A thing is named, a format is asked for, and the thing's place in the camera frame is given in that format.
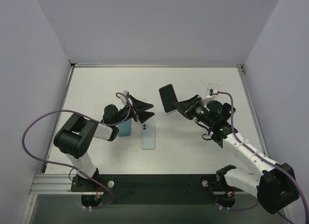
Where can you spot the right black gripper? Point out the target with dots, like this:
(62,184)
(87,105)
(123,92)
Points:
(189,105)

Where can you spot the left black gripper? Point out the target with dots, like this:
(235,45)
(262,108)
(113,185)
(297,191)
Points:
(133,109)

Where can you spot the beige cased phone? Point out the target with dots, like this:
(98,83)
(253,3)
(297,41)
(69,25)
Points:
(168,98)

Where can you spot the light blue phone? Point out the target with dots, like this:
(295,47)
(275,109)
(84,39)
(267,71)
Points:
(148,137)

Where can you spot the teal phone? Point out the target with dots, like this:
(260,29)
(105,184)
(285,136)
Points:
(125,128)

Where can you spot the clear phone case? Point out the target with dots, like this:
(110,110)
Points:
(212,86)

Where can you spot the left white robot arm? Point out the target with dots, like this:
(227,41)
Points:
(75,136)

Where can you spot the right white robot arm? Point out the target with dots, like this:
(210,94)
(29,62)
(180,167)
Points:
(260,165)

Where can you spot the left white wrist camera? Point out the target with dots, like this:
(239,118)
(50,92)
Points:
(124,97)

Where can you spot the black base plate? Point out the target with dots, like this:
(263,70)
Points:
(157,189)

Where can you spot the aluminium front rail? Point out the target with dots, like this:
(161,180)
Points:
(269,184)

